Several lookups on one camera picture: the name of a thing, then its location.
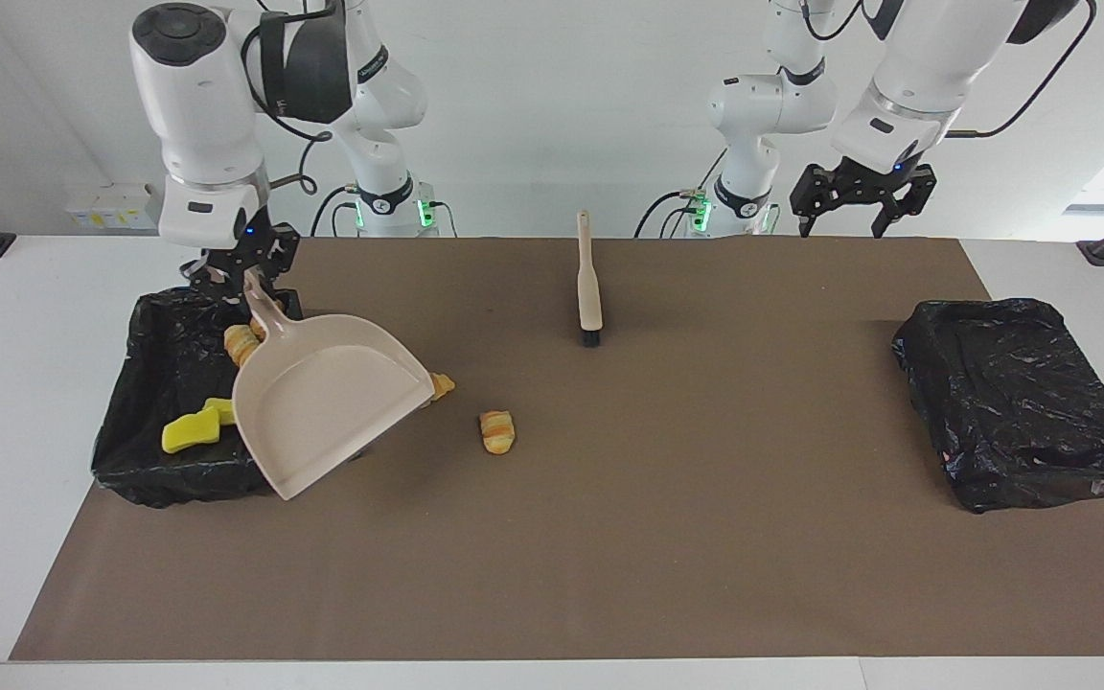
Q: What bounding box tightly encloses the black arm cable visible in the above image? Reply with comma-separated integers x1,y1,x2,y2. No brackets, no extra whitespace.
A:
945,0,1099,140
241,0,366,197

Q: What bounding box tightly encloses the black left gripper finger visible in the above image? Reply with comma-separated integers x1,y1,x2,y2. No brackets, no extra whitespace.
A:
871,165,938,239
790,165,840,239

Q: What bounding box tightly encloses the beige hand brush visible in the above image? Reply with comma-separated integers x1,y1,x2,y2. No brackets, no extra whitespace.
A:
576,211,605,348

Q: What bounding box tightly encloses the black bag lined bin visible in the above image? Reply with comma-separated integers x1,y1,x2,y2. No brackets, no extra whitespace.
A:
91,283,311,509
892,298,1104,515

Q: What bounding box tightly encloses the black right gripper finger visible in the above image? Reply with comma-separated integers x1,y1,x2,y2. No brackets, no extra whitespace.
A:
260,251,302,306
186,259,246,306

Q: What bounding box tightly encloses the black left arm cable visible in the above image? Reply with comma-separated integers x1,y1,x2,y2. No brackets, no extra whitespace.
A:
945,0,1099,140

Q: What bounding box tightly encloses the white power strip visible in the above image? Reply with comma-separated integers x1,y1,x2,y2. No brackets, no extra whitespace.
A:
63,182,165,231

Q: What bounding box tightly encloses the beige plastic dustpan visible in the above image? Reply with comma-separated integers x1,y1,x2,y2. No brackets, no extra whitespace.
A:
231,269,436,502

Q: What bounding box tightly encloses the black base cable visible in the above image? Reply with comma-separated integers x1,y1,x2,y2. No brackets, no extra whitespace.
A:
310,185,357,238
633,187,706,238

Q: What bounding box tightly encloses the brown table mat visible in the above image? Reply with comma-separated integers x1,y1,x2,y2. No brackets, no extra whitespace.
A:
9,237,1104,662

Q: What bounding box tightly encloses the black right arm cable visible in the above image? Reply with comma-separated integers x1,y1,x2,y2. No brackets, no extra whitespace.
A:
241,0,366,197

